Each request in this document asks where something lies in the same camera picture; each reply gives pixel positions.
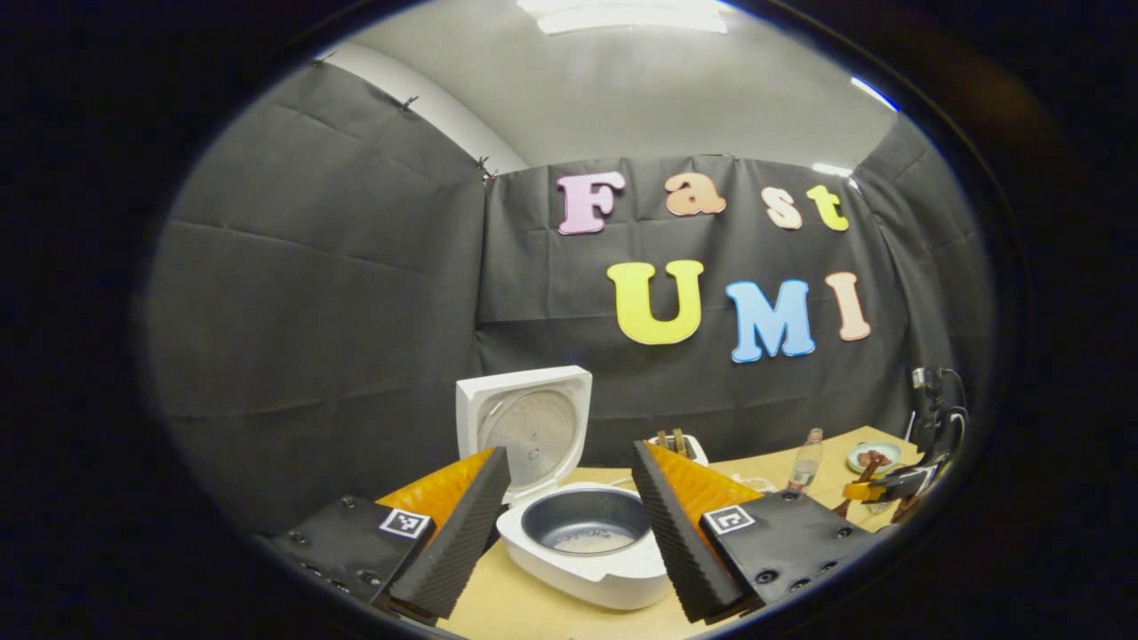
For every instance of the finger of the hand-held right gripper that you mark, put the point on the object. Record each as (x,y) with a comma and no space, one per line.
(907,484)

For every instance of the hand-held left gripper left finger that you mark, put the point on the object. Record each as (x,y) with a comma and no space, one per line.
(458,542)

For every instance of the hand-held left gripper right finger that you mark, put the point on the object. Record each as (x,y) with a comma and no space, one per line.
(680,542)

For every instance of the white rice cooker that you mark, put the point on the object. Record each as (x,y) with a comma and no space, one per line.
(587,569)

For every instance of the pale green plate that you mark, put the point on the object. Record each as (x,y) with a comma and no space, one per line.
(892,453)

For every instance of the red meat slice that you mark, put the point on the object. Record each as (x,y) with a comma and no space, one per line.
(864,460)

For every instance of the white toaster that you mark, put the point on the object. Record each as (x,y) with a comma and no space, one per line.
(698,452)

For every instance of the clear plastic bottle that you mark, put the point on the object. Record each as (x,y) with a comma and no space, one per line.
(807,462)

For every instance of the black backdrop cloth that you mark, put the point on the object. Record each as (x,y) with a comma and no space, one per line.
(338,293)

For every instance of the large ceiling light panel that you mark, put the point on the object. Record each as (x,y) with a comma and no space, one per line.
(631,13)

